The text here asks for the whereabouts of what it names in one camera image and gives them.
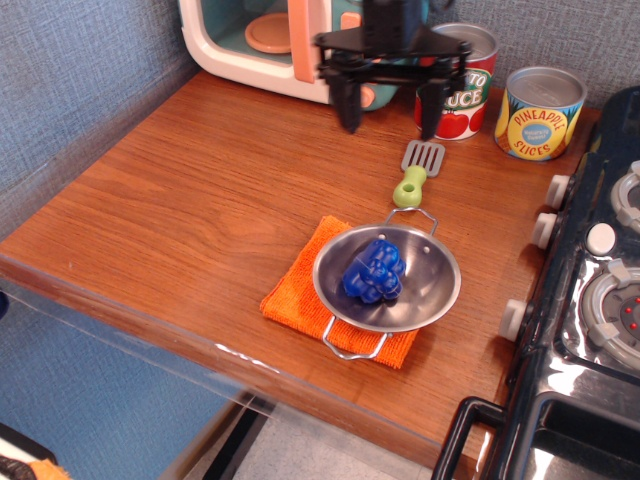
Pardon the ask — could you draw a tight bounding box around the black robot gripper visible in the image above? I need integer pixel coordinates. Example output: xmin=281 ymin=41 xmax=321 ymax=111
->
xmin=314 ymin=1 xmax=471 ymax=140

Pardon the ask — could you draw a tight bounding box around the green handled grey spatula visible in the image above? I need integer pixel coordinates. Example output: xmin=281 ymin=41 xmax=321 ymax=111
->
xmin=392 ymin=140 xmax=446 ymax=208

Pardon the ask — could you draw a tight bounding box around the tomato sauce can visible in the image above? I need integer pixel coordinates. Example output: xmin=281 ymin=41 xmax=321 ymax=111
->
xmin=414 ymin=22 xmax=498 ymax=140

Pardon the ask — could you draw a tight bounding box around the teal toy microwave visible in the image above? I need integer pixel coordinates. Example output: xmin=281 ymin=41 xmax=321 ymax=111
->
xmin=178 ymin=0 xmax=431 ymax=112

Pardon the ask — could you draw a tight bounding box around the pineapple slices can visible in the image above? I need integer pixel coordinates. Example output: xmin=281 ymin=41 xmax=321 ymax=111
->
xmin=494 ymin=66 xmax=587 ymax=161

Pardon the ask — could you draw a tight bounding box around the blue toy bell pepper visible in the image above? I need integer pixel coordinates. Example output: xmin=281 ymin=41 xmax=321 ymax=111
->
xmin=342 ymin=239 xmax=406 ymax=304

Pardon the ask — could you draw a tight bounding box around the white stove knob rear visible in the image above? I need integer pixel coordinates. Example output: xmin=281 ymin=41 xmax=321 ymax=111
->
xmin=545 ymin=175 xmax=571 ymax=210

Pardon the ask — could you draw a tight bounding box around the white stove knob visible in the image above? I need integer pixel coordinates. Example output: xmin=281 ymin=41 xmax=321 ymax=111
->
xmin=499 ymin=299 xmax=527 ymax=342
xmin=531 ymin=213 xmax=557 ymax=250
xmin=545 ymin=175 xmax=571 ymax=210

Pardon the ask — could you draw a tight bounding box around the white stove knob middle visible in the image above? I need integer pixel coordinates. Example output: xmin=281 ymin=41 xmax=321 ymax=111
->
xmin=531 ymin=213 xmax=557 ymax=250

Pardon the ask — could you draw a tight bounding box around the orange microfibre cloth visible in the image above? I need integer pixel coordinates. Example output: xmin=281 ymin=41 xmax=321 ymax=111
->
xmin=259 ymin=215 xmax=420 ymax=371

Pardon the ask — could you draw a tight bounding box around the white stove knob front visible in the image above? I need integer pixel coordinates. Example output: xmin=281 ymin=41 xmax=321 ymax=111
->
xmin=499 ymin=299 xmax=527 ymax=342

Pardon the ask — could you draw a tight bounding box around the black toy stove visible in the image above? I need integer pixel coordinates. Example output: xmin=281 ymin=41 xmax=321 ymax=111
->
xmin=472 ymin=87 xmax=639 ymax=479

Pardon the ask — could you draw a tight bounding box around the orange object bottom left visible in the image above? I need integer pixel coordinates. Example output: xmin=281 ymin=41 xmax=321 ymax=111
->
xmin=28 ymin=459 xmax=71 ymax=480

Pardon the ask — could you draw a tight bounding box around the steel two-handled pan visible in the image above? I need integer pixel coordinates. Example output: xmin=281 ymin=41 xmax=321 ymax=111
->
xmin=312 ymin=207 xmax=462 ymax=360

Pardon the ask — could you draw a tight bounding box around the black oven door handle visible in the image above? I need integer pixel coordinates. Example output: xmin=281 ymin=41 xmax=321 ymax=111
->
xmin=432 ymin=396 xmax=506 ymax=480

